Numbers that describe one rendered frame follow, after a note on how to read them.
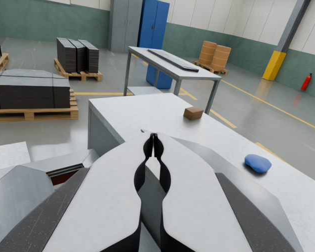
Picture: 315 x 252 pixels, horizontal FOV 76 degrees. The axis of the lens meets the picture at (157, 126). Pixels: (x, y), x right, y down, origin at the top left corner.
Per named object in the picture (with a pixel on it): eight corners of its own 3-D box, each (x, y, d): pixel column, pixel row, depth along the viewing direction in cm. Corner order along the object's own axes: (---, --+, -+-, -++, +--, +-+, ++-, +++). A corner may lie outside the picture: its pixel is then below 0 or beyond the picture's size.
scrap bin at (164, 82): (145, 80, 519) (149, 57, 492) (160, 80, 538) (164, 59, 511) (155, 89, 473) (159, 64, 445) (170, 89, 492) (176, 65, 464)
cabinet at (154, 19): (138, 54, 800) (145, -3, 707) (134, 51, 836) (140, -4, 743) (160, 56, 846) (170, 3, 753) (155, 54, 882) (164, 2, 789)
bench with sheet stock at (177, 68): (122, 97, 395) (128, 44, 348) (153, 96, 430) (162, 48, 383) (163, 143, 279) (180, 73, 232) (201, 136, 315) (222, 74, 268)
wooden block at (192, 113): (190, 120, 111) (192, 112, 109) (182, 116, 115) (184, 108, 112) (201, 117, 117) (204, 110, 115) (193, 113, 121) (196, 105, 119)
